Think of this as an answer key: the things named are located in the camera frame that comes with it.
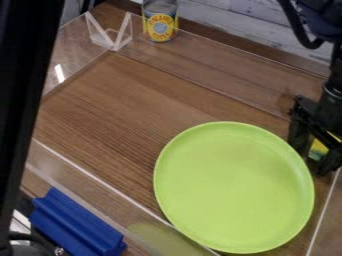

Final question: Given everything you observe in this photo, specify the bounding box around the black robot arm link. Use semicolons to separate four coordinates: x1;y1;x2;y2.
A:
0;0;66;256

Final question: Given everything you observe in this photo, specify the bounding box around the blue plastic clamp block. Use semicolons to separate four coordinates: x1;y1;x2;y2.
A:
29;187;127;256

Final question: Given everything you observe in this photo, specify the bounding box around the clear acrylic barrier wall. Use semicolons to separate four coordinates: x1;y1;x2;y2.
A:
23;6;342;256

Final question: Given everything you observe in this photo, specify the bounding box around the clear acrylic corner bracket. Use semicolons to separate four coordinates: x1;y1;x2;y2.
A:
86;12;132;52

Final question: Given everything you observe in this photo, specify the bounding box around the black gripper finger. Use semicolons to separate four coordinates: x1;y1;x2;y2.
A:
287;114;311;156
317;147;342;176

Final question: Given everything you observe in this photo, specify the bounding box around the green round plate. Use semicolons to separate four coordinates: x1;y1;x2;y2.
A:
154;122;315;254

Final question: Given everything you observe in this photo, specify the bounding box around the black cable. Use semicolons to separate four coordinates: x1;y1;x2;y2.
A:
275;0;329;50

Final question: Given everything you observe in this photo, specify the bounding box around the yellow toy banana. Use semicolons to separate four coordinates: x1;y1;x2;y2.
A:
309;136;329;161

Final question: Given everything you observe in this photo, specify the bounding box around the yellow labelled tin can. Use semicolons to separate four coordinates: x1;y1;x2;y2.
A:
142;0;179;43

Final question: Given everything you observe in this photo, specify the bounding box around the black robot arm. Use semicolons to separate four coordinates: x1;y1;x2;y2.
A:
278;0;342;176

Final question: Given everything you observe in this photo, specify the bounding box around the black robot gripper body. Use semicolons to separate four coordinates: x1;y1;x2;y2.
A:
289;95;342;149

